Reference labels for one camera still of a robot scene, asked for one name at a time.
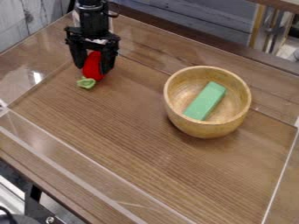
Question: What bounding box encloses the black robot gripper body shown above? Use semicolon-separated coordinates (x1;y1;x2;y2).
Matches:
65;0;121;49

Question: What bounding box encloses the black metal table leg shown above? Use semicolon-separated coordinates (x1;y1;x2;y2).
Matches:
30;185;43;202

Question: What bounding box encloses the wooden chair in background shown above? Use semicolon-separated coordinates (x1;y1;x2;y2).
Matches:
249;0;299;54

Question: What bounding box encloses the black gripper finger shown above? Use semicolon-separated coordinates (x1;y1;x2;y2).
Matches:
101;49;118;74
70;45;89;68

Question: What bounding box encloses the clear acrylic tray barrier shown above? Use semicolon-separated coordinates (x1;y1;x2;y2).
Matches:
0;105;195;224

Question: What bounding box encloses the red plush strawberry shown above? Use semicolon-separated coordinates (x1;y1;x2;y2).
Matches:
78;52;105;89

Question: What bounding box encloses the clear acrylic corner bracket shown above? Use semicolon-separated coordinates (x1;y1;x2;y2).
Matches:
71;10;114;32

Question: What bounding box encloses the wooden bowl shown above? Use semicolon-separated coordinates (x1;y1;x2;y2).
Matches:
163;66;253;139

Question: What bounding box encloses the green rectangular block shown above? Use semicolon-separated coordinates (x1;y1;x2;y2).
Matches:
183;81;227;121

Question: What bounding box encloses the black cable bottom left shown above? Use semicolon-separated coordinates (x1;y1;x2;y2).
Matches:
0;206;17;224

